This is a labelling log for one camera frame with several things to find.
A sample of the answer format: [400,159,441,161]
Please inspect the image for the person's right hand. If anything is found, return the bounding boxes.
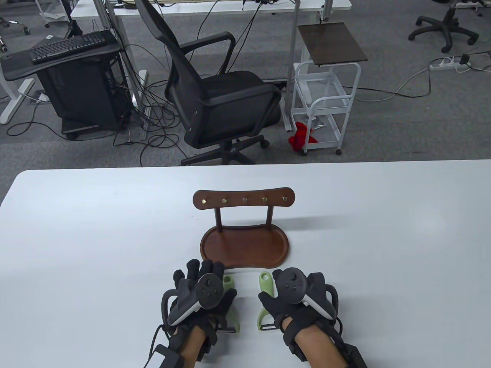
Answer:
[258,268,340,334]

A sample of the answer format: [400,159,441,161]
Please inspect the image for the person's left hand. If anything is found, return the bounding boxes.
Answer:
[161,260,237,334]

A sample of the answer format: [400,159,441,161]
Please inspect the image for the green vegetable scraper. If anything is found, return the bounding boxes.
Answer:
[215,275,241,333]
[256,271,282,332]

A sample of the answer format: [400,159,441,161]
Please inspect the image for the brown wooden key rack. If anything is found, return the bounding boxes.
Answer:
[193,187,296,269]

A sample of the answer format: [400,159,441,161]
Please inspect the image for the person's left forearm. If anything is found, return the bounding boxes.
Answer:
[178,326,208,368]

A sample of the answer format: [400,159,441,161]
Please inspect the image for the black and white controller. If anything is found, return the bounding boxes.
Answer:
[168,273,224,325]
[275,268,335,320]

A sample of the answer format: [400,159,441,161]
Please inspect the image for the black wrist device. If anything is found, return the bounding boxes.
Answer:
[341,343,369,368]
[148,344,183,368]

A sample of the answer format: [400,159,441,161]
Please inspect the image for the red cloth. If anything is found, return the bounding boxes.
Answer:
[288,122,320,151]

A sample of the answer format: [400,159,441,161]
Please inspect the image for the black office chair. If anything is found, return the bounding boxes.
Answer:
[135,0,283,166]

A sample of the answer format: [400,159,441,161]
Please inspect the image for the white rolling cart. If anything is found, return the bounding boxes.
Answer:
[291,61,361,155]

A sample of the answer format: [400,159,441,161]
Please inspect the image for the black computer tower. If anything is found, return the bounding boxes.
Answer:
[36,57,131,140]

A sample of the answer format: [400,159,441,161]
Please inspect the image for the dark brown board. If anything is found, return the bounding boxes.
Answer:
[298,22,368,66]

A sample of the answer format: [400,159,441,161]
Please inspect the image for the white power strip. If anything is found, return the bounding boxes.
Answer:
[429,57,472,72]

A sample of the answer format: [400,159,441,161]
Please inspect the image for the white desk foot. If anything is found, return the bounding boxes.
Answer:
[0,69,37,125]

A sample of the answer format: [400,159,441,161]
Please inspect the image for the black keyboard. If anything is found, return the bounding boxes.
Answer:
[30,30,109,64]

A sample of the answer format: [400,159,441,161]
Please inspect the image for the black chair base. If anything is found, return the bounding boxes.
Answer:
[408,0,480,54]

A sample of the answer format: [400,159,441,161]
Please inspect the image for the tangle of black cables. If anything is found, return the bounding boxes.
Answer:
[7,77,185,167]

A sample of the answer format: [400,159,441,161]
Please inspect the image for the grey floor cable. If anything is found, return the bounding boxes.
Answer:
[353,68,432,102]

